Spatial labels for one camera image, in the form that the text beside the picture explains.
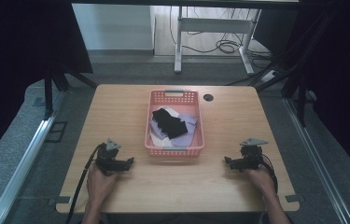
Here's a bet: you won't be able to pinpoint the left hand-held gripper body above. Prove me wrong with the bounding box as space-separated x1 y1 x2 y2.
94 138 124 175

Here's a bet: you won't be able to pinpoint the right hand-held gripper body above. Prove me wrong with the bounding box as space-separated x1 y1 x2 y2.
238 137 270 171

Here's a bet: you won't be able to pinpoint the person's right hand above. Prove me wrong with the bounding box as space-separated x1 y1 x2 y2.
245 165 278 200

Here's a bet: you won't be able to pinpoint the person's left hand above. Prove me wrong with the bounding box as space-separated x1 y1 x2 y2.
86 162 119 203

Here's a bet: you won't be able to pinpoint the white cloth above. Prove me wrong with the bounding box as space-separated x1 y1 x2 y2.
149 105 180 149

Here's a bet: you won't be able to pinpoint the black cloth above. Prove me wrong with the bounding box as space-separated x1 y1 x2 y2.
151 107 189 140

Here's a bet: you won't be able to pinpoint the lavender cloth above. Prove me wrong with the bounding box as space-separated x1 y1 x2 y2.
148 113 199 148

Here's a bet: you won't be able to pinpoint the pink plastic basket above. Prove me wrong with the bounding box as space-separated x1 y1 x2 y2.
144 89 205 158

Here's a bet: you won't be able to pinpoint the white power strip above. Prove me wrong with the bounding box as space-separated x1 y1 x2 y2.
260 69 280 84

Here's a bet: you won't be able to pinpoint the black metal stand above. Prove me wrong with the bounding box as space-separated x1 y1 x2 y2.
255 8 335 128
42 63 99 120

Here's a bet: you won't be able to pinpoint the black curtain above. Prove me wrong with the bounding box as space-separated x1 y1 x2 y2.
253 0 350 188
0 0 94 172

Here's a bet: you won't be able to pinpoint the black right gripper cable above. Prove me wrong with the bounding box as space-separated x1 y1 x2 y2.
259 153 280 194

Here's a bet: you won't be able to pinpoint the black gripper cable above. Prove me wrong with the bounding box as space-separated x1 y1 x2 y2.
259 153 280 194
64 143 105 224

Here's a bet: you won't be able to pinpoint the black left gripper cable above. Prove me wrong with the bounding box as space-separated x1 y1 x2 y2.
64 143 105 224

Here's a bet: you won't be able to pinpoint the aluminium floor rail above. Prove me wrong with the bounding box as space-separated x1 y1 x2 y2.
283 96 350 224
0 90 68 224

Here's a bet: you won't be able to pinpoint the black floor cables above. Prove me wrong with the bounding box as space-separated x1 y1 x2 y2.
168 6 273 87

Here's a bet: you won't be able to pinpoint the white metal desk frame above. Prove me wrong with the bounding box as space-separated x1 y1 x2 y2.
174 6 262 76

